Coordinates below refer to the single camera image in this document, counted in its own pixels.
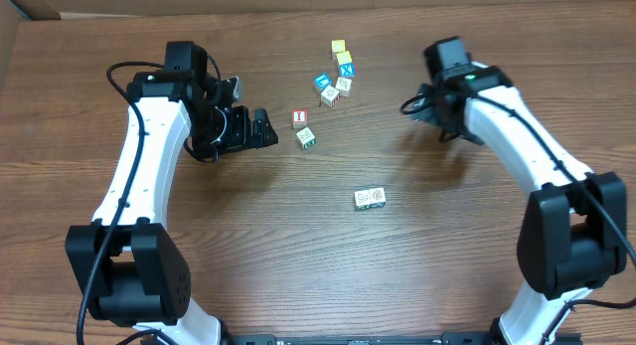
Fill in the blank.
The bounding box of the wooden letter K block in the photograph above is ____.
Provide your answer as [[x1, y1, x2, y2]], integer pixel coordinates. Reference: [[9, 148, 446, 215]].
[[296, 127, 316, 149]]

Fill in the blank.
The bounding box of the wooden ladybug block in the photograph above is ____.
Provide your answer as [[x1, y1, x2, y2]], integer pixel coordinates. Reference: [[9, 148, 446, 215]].
[[354, 190, 372, 210]]

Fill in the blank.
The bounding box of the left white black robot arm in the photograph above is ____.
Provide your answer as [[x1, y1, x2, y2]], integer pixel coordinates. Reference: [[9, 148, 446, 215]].
[[65, 41, 278, 344]]

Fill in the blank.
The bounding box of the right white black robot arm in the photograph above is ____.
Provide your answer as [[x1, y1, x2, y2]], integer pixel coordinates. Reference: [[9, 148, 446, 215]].
[[400, 37, 635, 344]]

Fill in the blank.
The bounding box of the red letter I block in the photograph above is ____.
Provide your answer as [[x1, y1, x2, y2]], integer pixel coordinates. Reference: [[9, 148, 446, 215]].
[[292, 109, 308, 129]]

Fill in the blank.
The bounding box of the wooden letter O block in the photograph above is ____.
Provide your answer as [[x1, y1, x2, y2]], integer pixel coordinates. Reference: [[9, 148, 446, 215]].
[[320, 86, 340, 107]]

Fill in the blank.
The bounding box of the blue letter L block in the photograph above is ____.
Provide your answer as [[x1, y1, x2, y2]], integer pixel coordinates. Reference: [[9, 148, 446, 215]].
[[313, 73, 332, 93]]

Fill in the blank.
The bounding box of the wooden turtle block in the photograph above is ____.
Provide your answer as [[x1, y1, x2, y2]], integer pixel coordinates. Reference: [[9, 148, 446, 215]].
[[334, 77, 353, 97]]

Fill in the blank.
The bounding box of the blue letter X block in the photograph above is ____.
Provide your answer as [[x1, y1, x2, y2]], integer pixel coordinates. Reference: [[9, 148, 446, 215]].
[[339, 63, 356, 79]]

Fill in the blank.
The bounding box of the yellow block near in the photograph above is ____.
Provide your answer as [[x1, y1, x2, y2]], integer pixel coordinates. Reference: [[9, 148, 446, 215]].
[[336, 51, 352, 66]]

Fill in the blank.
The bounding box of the yellow block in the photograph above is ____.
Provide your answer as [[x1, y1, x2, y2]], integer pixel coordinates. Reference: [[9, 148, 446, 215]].
[[331, 40, 346, 56], [336, 51, 352, 66]]

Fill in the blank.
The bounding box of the wooden block on table centre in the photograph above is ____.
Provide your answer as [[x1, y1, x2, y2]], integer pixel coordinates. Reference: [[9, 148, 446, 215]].
[[369, 187, 387, 208]]

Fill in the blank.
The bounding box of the yellow block far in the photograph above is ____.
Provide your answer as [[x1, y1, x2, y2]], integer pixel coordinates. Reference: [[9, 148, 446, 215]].
[[331, 40, 346, 56]]

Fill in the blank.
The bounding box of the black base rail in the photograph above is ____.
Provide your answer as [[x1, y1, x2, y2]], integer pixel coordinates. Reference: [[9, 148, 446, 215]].
[[220, 332, 492, 345]]

